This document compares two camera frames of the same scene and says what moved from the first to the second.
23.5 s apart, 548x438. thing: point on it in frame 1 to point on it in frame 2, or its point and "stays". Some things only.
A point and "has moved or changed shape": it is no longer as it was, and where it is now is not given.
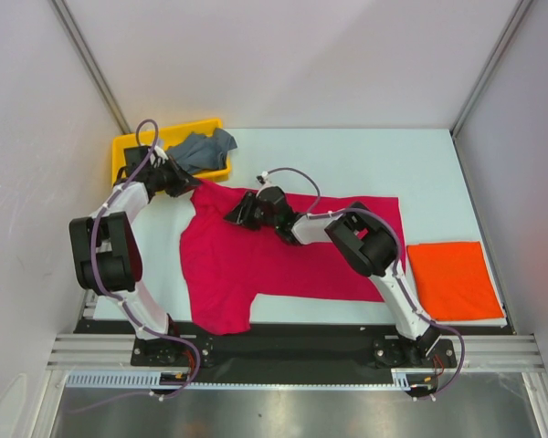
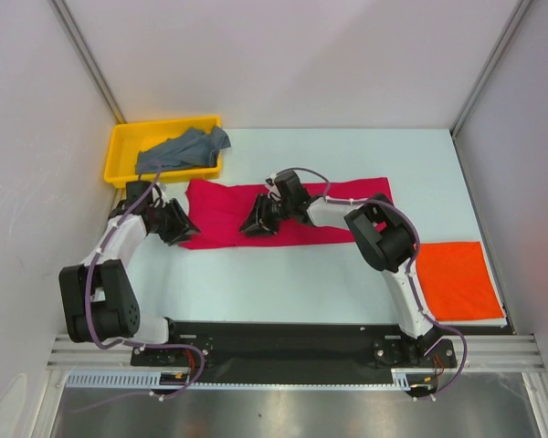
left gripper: [183, 182] to [181, 223]
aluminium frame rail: [113, 352] stays
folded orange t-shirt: [455, 281] stays
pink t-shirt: [226, 266] has moved or changed shape
